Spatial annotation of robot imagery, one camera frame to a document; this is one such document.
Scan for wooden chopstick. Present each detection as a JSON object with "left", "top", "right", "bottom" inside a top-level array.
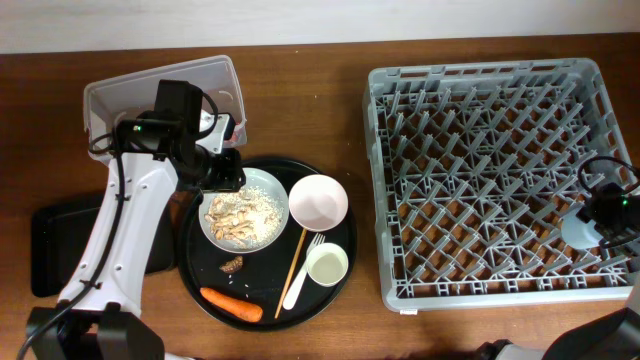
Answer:
[{"left": 274, "top": 227, "right": 307, "bottom": 319}]

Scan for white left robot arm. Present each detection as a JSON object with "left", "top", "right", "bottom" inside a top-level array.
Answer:
[{"left": 17, "top": 80, "right": 246, "bottom": 359}]

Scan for cream white cup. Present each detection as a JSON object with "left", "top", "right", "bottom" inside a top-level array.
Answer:
[{"left": 306, "top": 243, "right": 349, "bottom": 287}]

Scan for grey dishwasher rack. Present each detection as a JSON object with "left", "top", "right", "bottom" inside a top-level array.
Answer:
[{"left": 363, "top": 58, "right": 639, "bottom": 312}]

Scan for clear plastic bin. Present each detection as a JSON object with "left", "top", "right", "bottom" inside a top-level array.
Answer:
[{"left": 83, "top": 55, "right": 247, "bottom": 148}]

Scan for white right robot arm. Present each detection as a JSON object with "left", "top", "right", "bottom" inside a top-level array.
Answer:
[{"left": 470, "top": 183, "right": 639, "bottom": 360}]

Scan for orange carrot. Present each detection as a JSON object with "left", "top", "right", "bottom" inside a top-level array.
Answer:
[{"left": 200, "top": 288, "right": 263, "bottom": 323}]

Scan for brown food scrap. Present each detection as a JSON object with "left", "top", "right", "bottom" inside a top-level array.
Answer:
[{"left": 219, "top": 255, "right": 244, "bottom": 275}]

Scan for round black tray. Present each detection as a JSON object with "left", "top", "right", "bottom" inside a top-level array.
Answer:
[{"left": 176, "top": 157, "right": 357, "bottom": 332}]

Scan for pink bowl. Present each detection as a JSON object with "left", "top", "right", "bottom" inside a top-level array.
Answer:
[{"left": 289, "top": 174, "right": 349, "bottom": 232}]

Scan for white plastic fork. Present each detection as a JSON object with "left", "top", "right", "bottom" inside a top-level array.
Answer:
[{"left": 283, "top": 233, "right": 325, "bottom": 310}]

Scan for black rectangular bin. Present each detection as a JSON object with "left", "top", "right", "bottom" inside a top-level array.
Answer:
[{"left": 31, "top": 193, "right": 177, "bottom": 298}]

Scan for grey plate with food scraps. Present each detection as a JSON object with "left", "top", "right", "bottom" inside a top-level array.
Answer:
[{"left": 197, "top": 167, "right": 289, "bottom": 254}]

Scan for light blue cup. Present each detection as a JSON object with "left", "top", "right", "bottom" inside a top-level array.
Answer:
[{"left": 560, "top": 208, "right": 602, "bottom": 250}]

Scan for red white wrapper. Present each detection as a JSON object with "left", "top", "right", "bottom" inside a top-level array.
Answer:
[{"left": 232, "top": 125, "right": 247, "bottom": 145}]

